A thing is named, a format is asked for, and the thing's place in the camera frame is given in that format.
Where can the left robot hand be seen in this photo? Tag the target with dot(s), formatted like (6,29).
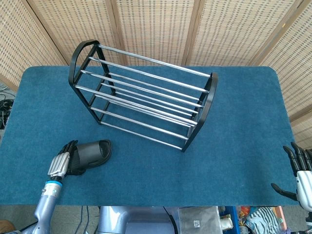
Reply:
(58,164)

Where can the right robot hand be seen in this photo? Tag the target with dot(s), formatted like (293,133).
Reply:
(303,185)

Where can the black rubber slipper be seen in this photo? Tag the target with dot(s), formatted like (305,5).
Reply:
(92,152)

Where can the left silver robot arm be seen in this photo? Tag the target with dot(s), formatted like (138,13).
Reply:
(46,202)

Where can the black chrome-bar shoe rack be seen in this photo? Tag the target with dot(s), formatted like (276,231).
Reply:
(209,104)

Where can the black white striped bag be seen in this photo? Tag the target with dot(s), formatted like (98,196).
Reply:
(263,219)

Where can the silver robot torso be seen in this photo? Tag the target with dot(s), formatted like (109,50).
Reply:
(117,219)

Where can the blue table cloth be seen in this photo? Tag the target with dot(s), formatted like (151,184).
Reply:
(146,170)

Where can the grey bag with code label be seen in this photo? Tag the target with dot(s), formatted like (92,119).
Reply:
(197,219)

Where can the woven bamboo folding screen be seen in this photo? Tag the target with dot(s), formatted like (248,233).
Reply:
(156,24)

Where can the blue metal frame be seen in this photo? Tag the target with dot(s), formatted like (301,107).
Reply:
(230,214)

